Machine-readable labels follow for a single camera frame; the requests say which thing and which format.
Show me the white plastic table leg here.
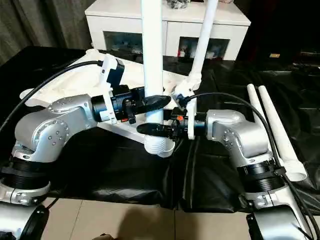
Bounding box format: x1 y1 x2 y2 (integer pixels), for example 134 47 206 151
140 0 176 159
258 85 309 181
246 84 263 123
190 0 219 87

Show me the white plastic table top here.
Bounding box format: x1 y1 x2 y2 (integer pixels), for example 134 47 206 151
19 49 202 145

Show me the black mat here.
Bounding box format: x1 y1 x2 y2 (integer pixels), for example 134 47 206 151
0 46 320 213

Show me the white cabinet with glass doors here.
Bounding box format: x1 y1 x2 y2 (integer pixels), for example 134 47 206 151
84 0 252 61

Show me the dark crumpled plastic bag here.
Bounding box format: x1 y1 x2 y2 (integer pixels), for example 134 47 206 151
167 0 191 10

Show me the grey curtain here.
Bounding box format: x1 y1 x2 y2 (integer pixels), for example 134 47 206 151
0 0 91 66

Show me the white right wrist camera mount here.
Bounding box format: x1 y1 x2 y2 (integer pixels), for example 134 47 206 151
171 82 199 140

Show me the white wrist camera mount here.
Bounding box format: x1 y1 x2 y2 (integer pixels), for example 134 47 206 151
171 82 199 140
98 53 126 125

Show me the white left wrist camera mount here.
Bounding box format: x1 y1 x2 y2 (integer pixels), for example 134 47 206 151
98 53 126 125

